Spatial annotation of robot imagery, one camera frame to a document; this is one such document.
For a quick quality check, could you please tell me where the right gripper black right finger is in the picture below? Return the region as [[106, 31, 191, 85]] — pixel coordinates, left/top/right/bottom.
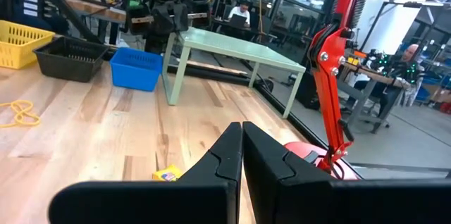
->
[[242, 121, 451, 224]]

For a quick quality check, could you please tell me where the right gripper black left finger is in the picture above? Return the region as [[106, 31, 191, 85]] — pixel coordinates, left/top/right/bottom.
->
[[48, 121, 244, 224]]

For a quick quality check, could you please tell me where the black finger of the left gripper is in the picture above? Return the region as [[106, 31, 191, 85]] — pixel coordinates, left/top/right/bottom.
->
[[171, 3, 190, 35], [152, 3, 173, 35]]

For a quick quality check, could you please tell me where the yellow crayon pack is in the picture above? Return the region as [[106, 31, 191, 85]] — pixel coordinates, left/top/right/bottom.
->
[[152, 163, 184, 182]]

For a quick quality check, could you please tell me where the yellow rubber band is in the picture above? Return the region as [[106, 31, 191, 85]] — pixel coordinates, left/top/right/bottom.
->
[[0, 99, 42, 129]]

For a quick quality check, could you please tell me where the red desk lamp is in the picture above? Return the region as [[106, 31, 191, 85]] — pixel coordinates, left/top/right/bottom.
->
[[283, 0, 374, 182]]

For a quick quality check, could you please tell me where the wooden workbench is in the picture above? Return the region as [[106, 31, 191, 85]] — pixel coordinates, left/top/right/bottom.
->
[[63, 0, 209, 24]]

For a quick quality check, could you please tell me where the blue plastic basket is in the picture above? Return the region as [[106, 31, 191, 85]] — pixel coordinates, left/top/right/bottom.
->
[[109, 46, 163, 92]]

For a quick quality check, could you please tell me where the green perforated metal shelf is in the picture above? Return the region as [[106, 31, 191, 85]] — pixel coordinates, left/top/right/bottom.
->
[[161, 26, 307, 119]]

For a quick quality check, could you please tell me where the dark background laptop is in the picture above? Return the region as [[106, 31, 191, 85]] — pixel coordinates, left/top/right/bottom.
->
[[228, 14, 248, 30]]

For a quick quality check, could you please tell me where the person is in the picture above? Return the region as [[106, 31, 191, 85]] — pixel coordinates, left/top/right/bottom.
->
[[347, 43, 426, 112], [227, 1, 252, 30]]

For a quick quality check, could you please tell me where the black plastic basket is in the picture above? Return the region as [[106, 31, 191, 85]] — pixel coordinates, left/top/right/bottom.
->
[[33, 35, 110, 83]]

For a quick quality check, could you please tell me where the yellow plastic basket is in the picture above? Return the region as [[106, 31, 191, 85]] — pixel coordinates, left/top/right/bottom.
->
[[0, 19, 56, 70]]

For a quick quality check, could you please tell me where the grey background table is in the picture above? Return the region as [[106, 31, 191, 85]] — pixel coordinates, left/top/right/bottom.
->
[[336, 60, 416, 135]]

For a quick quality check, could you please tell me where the black lamp power cable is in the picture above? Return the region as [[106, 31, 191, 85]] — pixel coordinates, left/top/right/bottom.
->
[[302, 149, 348, 180]]

